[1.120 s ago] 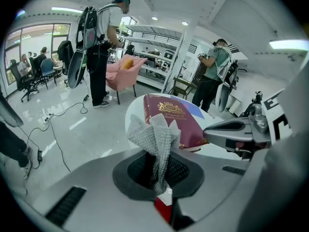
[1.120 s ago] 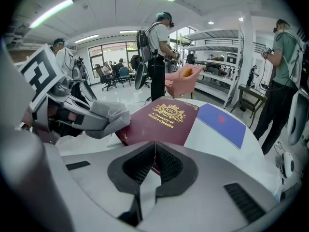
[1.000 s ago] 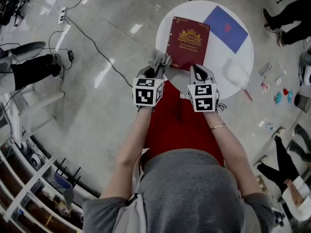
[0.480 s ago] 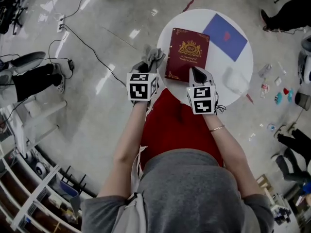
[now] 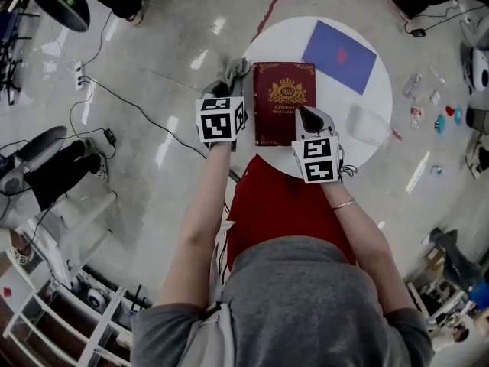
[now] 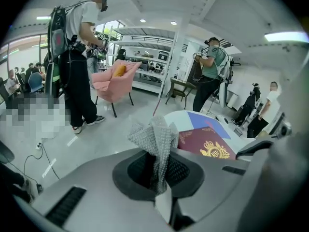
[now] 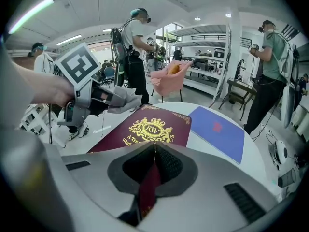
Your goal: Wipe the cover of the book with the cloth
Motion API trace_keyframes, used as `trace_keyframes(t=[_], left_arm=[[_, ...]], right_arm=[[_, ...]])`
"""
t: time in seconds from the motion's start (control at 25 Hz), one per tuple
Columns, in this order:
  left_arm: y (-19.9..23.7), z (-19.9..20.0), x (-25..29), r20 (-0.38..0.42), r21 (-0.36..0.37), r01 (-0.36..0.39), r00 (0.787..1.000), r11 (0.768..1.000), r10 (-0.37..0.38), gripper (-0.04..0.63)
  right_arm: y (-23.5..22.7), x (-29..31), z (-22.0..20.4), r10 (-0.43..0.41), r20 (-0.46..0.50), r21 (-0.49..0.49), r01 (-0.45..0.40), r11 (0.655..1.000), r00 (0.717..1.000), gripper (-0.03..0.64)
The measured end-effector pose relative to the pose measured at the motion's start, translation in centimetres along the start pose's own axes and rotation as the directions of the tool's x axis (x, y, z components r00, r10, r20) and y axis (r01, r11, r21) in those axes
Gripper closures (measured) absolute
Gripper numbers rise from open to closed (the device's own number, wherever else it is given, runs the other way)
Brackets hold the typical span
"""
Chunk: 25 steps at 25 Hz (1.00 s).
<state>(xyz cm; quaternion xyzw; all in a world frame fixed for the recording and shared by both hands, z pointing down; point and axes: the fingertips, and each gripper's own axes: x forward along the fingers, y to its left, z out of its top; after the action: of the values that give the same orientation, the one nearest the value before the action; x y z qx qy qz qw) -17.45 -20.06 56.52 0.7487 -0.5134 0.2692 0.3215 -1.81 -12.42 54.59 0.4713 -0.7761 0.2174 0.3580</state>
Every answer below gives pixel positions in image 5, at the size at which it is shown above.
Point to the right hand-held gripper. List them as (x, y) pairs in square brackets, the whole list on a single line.
[(319, 161)]

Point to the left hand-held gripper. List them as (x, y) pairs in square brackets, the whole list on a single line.
[(216, 122)]

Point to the grey cleaning cloth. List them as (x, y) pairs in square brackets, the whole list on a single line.
[(235, 71)]

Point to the maroon hardcover book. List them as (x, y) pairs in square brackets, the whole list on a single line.
[(267, 121)]

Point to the person's left forearm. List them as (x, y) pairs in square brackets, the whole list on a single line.
[(198, 235)]

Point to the person's right forearm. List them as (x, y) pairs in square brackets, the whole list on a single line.
[(370, 247)]

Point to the blue booklet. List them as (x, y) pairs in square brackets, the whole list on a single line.
[(324, 44)]

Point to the red skirt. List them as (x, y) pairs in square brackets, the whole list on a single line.
[(282, 212)]

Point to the clear snack packet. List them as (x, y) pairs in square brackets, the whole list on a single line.
[(416, 117)]

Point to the clear plastic bottle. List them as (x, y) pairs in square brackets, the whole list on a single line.
[(412, 85)]

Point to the small white box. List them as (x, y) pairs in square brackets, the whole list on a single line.
[(434, 97)]

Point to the black power adapter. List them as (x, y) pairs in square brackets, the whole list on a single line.
[(418, 32), (110, 136)]

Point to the teal toy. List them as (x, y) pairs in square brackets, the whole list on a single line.
[(458, 115), (440, 123)]

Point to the white flat stick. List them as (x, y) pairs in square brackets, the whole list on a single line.
[(436, 75)]

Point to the small plastic bottle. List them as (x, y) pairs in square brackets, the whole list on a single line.
[(438, 170)]

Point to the red toy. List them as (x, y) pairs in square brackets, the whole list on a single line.
[(449, 110)]

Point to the white power strip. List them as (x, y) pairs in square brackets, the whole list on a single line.
[(79, 75)]

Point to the black mesh waste basket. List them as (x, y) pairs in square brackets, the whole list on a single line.
[(477, 119)]

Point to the white rounded device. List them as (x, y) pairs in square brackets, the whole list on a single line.
[(477, 67)]

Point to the black round seat chair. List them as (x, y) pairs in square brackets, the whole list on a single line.
[(65, 10)]

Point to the grey t-shirt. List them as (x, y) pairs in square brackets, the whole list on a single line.
[(298, 308)]

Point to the grey white swivel chair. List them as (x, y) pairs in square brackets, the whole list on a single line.
[(42, 141)]

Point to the white desk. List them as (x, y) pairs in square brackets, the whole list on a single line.
[(76, 224)]

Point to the black router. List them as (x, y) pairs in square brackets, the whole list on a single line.
[(136, 302)]

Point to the white round robot head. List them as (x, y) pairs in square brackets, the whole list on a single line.
[(98, 297)]

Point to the white shelf rack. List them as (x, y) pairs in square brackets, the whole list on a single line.
[(23, 314)]

